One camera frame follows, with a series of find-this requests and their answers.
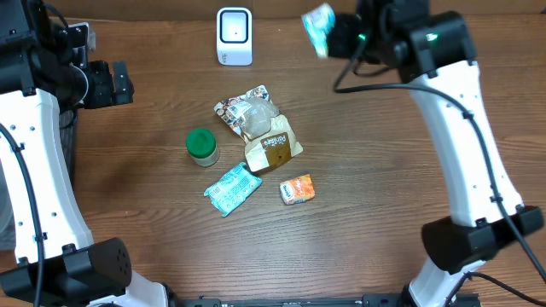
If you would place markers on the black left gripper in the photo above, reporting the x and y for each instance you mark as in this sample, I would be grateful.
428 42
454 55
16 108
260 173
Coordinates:
108 95

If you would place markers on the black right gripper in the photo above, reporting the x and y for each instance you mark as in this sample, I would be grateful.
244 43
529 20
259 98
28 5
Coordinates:
342 32

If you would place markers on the teal tissue pack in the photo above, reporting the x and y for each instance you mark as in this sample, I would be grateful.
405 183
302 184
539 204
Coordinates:
318 23

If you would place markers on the green lid jar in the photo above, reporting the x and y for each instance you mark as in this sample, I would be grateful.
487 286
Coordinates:
202 147

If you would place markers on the beige brown snack pouch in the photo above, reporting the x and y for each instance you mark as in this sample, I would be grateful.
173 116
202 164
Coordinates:
269 138

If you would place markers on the orange snack pack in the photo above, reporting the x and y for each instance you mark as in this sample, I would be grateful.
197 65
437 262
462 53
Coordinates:
297 190

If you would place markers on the teal snack packet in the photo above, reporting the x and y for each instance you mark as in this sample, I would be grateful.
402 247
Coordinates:
232 189

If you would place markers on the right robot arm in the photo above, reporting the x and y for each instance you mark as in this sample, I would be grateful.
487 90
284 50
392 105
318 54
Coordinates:
435 59

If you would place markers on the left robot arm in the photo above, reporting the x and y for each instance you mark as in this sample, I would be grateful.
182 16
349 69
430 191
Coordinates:
46 71

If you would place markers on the grey plastic mesh basket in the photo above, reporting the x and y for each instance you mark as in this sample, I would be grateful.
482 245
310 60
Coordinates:
68 124

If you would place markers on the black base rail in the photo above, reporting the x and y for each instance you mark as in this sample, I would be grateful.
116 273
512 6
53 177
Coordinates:
367 300

